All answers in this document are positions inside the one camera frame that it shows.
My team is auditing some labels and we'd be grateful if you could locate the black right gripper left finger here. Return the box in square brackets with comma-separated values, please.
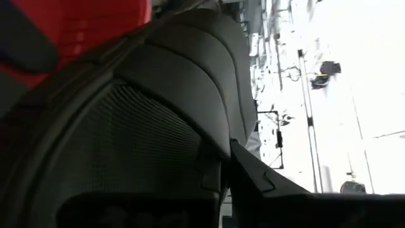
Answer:
[56, 144, 223, 228]

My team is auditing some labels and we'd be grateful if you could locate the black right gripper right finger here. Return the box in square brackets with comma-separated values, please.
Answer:
[230, 139, 405, 228]

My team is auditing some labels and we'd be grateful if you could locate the red plastic bin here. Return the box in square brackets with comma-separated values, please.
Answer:
[0, 0, 152, 90]

